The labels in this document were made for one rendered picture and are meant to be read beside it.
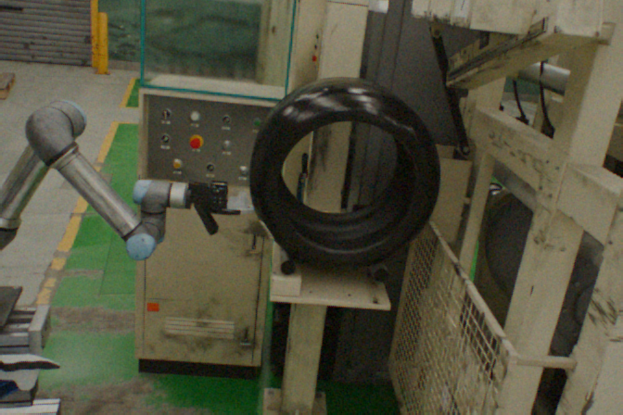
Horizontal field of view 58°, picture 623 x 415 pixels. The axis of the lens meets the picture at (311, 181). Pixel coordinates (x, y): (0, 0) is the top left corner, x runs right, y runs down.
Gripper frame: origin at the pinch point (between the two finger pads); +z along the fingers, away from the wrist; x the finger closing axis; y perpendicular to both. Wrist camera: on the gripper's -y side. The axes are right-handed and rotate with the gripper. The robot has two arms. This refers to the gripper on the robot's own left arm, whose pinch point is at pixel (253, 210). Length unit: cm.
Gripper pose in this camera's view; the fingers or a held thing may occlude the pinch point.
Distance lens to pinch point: 171.4
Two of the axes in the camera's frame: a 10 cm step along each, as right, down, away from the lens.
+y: 1.3, -9.4, -3.1
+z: 9.9, 1.1, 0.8
